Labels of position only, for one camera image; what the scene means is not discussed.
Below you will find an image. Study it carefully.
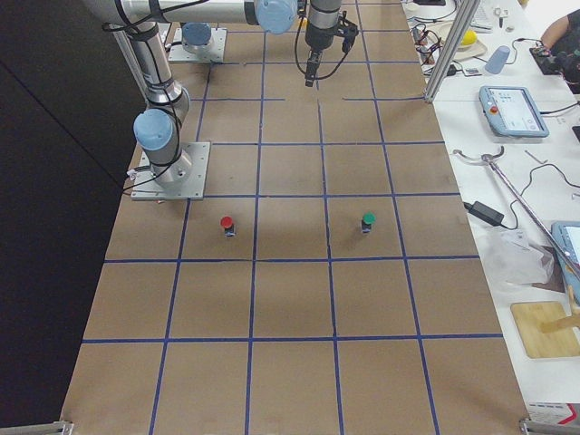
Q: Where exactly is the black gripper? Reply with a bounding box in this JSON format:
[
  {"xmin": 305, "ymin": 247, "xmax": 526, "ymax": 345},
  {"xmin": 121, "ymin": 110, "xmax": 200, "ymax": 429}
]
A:
[{"xmin": 304, "ymin": 26, "xmax": 336, "ymax": 87}]

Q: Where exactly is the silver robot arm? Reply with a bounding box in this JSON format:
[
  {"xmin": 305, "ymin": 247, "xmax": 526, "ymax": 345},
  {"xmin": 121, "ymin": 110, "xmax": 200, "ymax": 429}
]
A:
[
  {"xmin": 244, "ymin": 1, "xmax": 358, "ymax": 87},
  {"xmin": 86, "ymin": 1, "xmax": 304, "ymax": 200}
]

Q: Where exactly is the green push button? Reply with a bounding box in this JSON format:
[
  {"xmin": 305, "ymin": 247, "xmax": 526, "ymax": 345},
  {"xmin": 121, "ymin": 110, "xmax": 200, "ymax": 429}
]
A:
[{"xmin": 361, "ymin": 212, "xmax": 376, "ymax": 234}]

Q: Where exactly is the red push button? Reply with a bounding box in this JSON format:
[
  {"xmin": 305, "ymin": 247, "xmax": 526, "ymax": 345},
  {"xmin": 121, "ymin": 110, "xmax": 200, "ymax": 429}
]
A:
[{"xmin": 220, "ymin": 216, "xmax": 236, "ymax": 237}]

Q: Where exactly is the beige tray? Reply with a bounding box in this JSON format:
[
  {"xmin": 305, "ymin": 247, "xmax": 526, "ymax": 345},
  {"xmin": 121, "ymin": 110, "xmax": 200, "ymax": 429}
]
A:
[{"xmin": 426, "ymin": 22, "xmax": 488, "ymax": 61}]

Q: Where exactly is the yellow lemon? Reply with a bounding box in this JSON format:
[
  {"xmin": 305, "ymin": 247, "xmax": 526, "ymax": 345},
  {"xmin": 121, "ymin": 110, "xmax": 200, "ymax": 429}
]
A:
[{"xmin": 460, "ymin": 29, "xmax": 478, "ymax": 47}]

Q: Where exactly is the blue plastic cup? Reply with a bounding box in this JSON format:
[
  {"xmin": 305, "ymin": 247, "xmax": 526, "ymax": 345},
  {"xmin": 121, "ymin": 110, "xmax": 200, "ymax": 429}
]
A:
[{"xmin": 484, "ymin": 45, "xmax": 511, "ymax": 75}]

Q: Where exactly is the metal grabber stick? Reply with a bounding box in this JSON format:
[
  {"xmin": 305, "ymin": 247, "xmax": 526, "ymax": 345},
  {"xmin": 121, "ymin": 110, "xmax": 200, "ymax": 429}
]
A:
[{"xmin": 452, "ymin": 146, "xmax": 579, "ymax": 278}]

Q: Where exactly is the blue teach pendant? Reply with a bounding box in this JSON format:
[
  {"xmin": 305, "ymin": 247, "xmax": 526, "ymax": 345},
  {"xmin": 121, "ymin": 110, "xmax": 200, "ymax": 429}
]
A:
[
  {"xmin": 478, "ymin": 86, "xmax": 549, "ymax": 138},
  {"xmin": 551, "ymin": 221, "xmax": 579, "ymax": 303}
]

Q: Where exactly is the black power adapter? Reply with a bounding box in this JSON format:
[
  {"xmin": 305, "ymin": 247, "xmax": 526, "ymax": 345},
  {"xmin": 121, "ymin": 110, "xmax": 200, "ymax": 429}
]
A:
[{"xmin": 463, "ymin": 201, "xmax": 504, "ymax": 227}]

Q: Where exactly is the clear plastic bag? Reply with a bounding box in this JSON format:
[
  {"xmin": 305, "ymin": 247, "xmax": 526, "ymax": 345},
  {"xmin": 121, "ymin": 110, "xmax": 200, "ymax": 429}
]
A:
[{"xmin": 481, "ymin": 228, "xmax": 554, "ymax": 285}]

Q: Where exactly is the wooden cutting board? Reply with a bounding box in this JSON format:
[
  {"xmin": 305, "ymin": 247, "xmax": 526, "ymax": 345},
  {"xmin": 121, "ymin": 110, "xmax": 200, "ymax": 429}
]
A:
[{"xmin": 510, "ymin": 301, "xmax": 579, "ymax": 359}]

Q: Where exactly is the black braided cable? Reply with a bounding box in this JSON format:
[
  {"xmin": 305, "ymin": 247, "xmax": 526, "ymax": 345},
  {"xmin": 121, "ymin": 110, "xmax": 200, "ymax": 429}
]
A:
[{"xmin": 294, "ymin": 17, "xmax": 357, "ymax": 82}]

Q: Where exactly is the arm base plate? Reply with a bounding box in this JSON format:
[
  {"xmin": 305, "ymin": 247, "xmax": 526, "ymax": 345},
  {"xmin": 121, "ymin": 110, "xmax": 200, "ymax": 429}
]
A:
[
  {"xmin": 168, "ymin": 28, "xmax": 227, "ymax": 63},
  {"xmin": 130, "ymin": 142, "xmax": 211, "ymax": 201}
]

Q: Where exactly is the aluminium frame post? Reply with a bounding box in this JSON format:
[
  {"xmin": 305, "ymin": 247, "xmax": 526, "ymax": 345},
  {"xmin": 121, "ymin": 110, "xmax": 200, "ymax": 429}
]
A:
[{"xmin": 424, "ymin": 0, "xmax": 480, "ymax": 103}]

